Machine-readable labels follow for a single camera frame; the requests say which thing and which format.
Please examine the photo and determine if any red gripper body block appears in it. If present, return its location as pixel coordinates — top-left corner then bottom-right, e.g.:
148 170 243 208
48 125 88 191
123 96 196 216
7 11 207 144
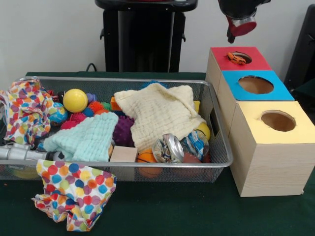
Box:
225 15 257 38

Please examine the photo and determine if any orange striped plush tiger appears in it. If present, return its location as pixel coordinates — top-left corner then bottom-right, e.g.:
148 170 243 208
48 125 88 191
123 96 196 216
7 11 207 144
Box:
226 51 248 66

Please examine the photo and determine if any cream waffle cloth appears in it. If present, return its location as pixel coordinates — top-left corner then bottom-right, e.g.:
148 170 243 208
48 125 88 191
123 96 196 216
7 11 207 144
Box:
114 83 207 150

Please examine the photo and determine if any plain wooden block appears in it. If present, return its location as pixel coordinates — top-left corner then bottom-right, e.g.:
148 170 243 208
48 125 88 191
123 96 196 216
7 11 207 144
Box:
110 146 138 163

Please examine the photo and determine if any mint green waffle cloth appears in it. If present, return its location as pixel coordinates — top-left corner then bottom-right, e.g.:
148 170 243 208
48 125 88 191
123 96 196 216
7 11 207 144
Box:
43 112 119 162

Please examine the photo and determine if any colourful polka dot cloth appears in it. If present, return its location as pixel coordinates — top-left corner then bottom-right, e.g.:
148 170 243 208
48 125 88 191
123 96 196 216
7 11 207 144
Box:
0 78 59 148
31 159 117 232

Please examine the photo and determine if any wooden box with three holes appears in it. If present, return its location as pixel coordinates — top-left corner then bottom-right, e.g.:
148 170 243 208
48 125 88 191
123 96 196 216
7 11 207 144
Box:
205 46 315 197

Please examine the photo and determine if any dark green tablecloth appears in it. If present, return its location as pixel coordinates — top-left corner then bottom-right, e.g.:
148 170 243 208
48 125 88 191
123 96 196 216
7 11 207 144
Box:
0 71 315 236
291 78 315 104

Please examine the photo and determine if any clear plastic packet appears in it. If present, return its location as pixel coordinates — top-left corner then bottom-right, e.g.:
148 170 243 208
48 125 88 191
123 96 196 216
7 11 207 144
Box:
182 130 210 162

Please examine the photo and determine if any patterned crushed drink can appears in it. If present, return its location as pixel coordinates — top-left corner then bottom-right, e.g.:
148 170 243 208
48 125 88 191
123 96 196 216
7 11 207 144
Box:
152 134 185 164

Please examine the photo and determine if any purple spiky rubber ball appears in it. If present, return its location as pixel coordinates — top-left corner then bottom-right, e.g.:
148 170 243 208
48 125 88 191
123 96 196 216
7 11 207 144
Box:
112 115 136 148

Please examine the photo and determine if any small orange basketball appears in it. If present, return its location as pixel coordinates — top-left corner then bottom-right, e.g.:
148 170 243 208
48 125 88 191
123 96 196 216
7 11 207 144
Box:
136 149 157 163

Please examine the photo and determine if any yellow tennis ball toy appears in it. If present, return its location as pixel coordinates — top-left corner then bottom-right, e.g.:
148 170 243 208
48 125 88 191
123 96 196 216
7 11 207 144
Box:
63 88 89 113

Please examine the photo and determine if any blue patterned ball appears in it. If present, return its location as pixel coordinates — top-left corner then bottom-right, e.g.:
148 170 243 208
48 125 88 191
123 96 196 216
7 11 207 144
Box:
49 102 68 127

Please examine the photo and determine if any silver toy robot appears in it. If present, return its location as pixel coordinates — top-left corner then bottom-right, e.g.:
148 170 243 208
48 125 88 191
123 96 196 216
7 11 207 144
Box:
0 144 47 161

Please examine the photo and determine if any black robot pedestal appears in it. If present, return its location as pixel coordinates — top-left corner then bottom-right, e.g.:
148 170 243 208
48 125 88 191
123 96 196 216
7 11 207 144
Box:
94 0 199 73

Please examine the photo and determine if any shallow wire mesh bin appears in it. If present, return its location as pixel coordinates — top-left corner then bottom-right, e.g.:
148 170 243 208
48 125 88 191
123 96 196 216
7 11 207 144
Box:
0 76 234 183

